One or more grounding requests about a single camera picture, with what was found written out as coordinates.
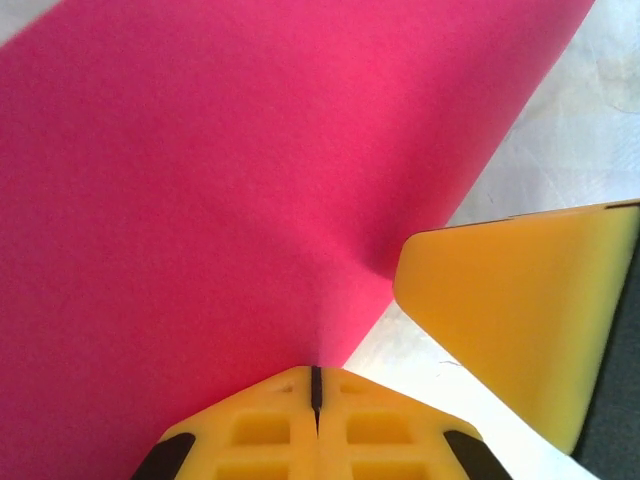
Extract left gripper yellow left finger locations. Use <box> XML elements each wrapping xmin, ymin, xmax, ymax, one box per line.
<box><xmin>132</xmin><ymin>364</ymin><xmax>320</xmax><ymax>480</ymax></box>

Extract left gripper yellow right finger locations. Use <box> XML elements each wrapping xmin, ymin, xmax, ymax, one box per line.
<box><xmin>317</xmin><ymin>366</ymin><xmax>511</xmax><ymax>480</ymax></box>

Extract pink square paper sheet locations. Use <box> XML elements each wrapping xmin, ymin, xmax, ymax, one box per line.
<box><xmin>0</xmin><ymin>0</ymin><xmax>599</xmax><ymax>480</ymax></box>

